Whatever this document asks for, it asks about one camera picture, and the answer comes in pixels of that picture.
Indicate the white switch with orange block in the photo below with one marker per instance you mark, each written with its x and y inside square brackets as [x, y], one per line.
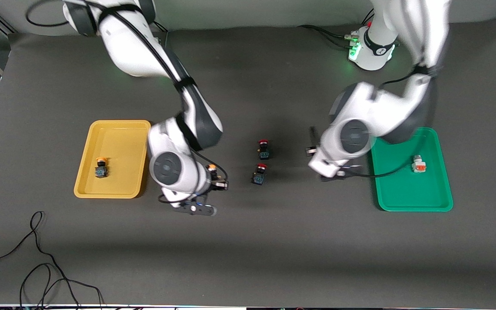
[419, 165]

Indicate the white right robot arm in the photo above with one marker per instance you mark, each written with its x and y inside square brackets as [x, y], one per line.
[136, 51]

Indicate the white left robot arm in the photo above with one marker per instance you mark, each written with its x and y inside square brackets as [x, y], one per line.
[385, 112]

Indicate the dark grey table mat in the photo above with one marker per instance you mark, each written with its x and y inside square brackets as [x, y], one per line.
[248, 249]

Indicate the green plastic tray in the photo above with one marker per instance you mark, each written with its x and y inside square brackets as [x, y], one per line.
[403, 189]

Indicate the yellow plastic tray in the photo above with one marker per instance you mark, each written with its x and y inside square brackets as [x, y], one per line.
[119, 146]

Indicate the red push button switch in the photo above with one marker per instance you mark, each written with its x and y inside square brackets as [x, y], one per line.
[264, 153]
[259, 178]

